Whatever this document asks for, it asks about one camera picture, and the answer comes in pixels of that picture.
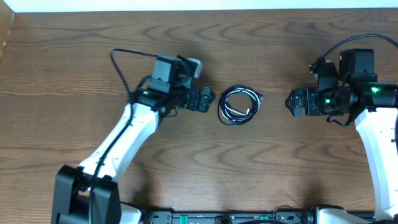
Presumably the black usb cable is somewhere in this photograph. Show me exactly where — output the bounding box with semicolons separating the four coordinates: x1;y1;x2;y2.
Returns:
217;85;266;127

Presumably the white usb cable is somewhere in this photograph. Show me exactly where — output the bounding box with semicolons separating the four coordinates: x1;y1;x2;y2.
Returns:
223;88;261;117

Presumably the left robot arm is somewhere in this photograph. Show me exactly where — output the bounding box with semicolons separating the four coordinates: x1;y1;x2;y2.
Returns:
51;55;215;224

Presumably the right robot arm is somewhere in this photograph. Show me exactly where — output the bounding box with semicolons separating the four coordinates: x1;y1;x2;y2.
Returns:
285;49;397;223

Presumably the cardboard panel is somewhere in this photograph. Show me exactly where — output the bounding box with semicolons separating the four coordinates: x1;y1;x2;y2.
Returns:
0;0;15;58

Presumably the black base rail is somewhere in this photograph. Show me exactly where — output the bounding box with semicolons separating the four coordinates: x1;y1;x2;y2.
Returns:
139;210;303;224

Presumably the left camera cable black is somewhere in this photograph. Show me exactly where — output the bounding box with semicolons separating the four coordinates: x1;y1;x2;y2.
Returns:
88;47;159;224

